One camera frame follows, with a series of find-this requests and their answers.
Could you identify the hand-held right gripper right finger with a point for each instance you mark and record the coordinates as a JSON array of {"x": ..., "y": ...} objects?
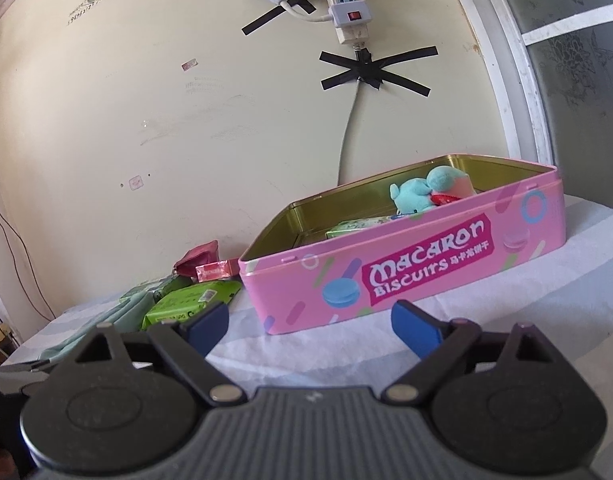
[{"x": 411, "y": 329}]

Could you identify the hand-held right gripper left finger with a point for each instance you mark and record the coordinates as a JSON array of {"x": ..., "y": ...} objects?
[{"x": 210, "y": 325}]

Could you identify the green snack packet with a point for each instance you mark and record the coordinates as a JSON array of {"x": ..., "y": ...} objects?
[{"x": 191, "y": 302}]

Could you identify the red cigarette box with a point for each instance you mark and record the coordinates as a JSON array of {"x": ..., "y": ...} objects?
[{"x": 217, "y": 271}]

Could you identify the pink biscuit tin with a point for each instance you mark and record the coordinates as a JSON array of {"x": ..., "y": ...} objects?
[{"x": 436, "y": 240}]

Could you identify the teal cloth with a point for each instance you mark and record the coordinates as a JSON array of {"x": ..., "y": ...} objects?
[{"x": 114, "y": 317}]

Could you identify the red pouch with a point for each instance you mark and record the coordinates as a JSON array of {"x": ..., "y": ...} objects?
[{"x": 199, "y": 257}]

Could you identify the striped bed sheet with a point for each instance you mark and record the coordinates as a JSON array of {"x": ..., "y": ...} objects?
[{"x": 336, "y": 355}]

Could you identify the pale green packet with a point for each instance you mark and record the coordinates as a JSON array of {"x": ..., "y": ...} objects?
[{"x": 359, "y": 227}]

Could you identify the teal plush toy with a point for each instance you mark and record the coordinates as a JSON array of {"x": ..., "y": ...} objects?
[{"x": 411, "y": 195}]

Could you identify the small red packet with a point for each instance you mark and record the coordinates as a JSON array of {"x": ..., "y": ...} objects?
[{"x": 444, "y": 198}]

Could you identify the black tape cross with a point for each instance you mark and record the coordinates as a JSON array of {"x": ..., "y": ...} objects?
[{"x": 366, "y": 67}]

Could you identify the frosted patterned window glass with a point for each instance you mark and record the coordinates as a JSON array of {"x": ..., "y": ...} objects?
[{"x": 576, "y": 95}]

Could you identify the pink square wall sticker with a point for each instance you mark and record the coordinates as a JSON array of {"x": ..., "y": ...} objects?
[{"x": 136, "y": 182}]

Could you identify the pink rectangular wall sticker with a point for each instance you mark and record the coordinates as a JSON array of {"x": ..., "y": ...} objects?
[{"x": 189, "y": 64}]

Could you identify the white window frame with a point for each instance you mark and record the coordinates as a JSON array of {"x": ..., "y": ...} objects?
[{"x": 506, "y": 60}]

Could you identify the white switch adapter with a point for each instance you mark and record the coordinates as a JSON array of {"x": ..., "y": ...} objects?
[{"x": 350, "y": 15}]

